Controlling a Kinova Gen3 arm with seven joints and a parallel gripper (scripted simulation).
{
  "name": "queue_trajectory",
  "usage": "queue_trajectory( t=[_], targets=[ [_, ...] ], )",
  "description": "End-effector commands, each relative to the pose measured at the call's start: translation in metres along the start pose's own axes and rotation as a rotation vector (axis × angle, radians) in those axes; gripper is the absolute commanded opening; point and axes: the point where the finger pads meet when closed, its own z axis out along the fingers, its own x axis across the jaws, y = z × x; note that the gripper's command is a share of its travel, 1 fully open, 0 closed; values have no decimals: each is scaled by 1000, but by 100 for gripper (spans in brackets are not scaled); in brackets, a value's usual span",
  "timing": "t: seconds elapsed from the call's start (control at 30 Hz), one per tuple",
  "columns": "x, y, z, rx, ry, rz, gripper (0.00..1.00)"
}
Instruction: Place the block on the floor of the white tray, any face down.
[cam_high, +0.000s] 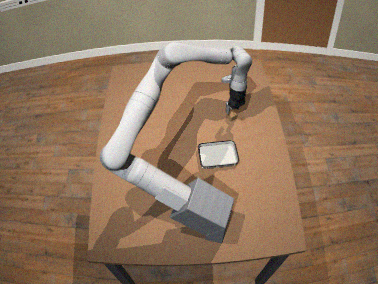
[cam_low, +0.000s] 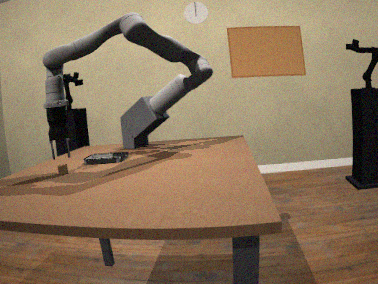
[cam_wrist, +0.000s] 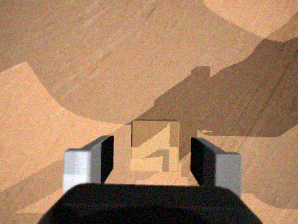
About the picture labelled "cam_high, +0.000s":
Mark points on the tan cube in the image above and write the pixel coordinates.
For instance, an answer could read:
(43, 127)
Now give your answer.
(232, 116)

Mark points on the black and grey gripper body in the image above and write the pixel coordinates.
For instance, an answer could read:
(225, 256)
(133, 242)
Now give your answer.
(237, 91)

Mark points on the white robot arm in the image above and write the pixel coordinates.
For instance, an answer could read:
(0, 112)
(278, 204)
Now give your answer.
(115, 153)

